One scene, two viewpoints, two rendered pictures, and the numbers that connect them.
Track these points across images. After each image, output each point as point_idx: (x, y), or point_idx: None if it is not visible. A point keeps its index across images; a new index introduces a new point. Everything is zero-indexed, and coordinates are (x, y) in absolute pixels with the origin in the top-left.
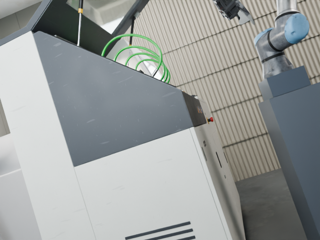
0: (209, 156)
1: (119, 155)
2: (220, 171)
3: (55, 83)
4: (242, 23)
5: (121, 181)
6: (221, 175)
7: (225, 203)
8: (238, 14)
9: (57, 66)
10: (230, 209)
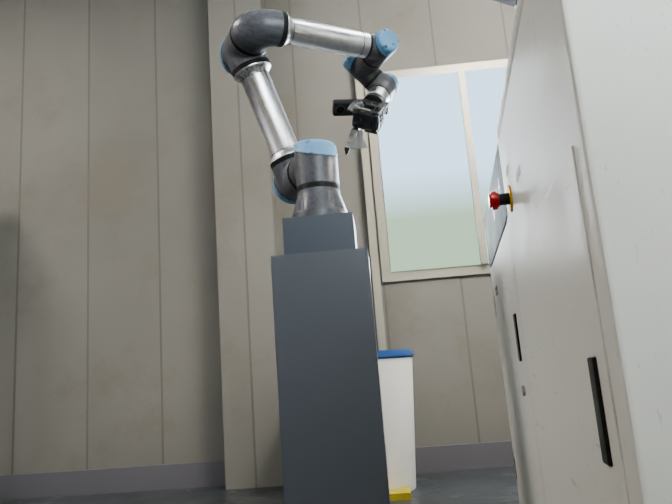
0: (500, 314)
1: None
2: (516, 361)
3: None
4: (363, 147)
5: None
6: (515, 369)
7: (509, 392)
8: (362, 133)
9: None
10: (517, 424)
